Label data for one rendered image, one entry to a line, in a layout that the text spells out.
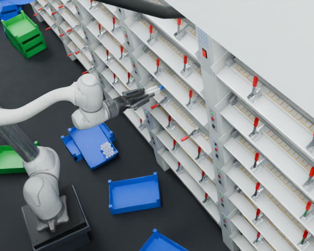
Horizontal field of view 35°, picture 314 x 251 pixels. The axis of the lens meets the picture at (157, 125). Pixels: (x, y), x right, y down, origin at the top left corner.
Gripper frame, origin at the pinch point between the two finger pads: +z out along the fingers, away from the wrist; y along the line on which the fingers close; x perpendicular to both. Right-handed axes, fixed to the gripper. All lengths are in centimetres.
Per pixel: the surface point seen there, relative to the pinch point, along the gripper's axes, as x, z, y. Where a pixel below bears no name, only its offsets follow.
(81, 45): 45, 11, 119
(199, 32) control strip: -63, -8, -49
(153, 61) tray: -12.6, 4.4, 5.7
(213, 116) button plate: -23, -2, -50
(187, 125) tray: 7.3, 5.2, -22.6
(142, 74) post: 0.7, 2.7, 15.0
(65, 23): 44, 12, 151
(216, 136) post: -12, 0, -51
